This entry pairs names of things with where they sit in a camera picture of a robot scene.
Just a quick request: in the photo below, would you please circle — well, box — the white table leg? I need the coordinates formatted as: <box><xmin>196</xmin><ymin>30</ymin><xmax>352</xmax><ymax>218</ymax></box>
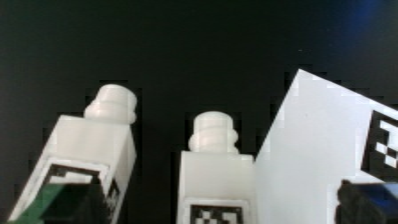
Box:
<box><xmin>176</xmin><ymin>111</ymin><xmax>256</xmax><ymax>224</ymax></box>
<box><xmin>9</xmin><ymin>84</ymin><xmax>137</xmax><ymax>224</ymax></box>

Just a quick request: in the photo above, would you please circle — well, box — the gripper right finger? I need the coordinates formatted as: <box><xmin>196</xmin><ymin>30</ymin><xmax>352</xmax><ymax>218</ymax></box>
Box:
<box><xmin>334</xmin><ymin>180</ymin><xmax>398</xmax><ymax>224</ymax></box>

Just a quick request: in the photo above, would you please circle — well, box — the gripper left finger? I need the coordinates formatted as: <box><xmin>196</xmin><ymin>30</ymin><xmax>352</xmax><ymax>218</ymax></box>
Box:
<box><xmin>7</xmin><ymin>184</ymin><xmax>110</xmax><ymax>224</ymax></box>

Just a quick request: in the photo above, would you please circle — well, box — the white sheet with tags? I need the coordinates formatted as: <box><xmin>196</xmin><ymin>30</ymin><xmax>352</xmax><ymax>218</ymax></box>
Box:
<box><xmin>254</xmin><ymin>70</ymin><xmax>398</xmax><ymax>224</ymax></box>

